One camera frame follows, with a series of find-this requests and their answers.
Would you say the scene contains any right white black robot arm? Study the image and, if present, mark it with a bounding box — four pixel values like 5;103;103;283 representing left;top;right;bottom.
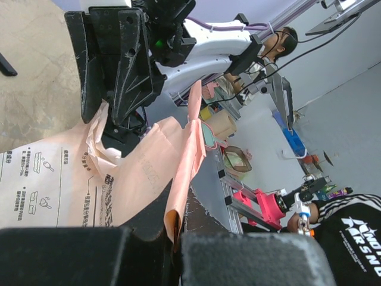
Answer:
64;1;261;142

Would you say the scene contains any person in black sweater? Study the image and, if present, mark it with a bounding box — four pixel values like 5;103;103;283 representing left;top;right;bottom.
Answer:
287;193;381;286

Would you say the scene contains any black bag clip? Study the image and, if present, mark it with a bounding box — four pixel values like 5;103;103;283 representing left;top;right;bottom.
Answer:
0;54;18;77

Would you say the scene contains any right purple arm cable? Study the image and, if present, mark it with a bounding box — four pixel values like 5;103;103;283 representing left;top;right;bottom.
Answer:
186;16;271;32

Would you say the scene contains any pink red machine part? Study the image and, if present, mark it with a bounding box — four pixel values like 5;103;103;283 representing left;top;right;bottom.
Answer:
230;189;287;232

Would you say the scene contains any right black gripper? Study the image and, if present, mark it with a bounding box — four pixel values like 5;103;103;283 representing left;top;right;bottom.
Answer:
64;1;196;126

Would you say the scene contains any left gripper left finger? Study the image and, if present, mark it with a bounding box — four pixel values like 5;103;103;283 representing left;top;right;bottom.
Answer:
1;184;179;285

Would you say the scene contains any pink cat litter bag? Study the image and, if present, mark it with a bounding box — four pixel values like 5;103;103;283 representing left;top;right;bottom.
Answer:
1;82;206;242

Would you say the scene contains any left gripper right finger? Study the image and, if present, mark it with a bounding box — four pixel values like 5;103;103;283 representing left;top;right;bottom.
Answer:
180;191;336;285

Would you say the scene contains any person with dark hair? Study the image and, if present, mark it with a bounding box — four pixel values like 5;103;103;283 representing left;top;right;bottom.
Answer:
216;26;298;105

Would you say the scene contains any blue object on floor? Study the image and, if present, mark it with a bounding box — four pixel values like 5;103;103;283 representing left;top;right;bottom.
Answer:
272;111;307;159

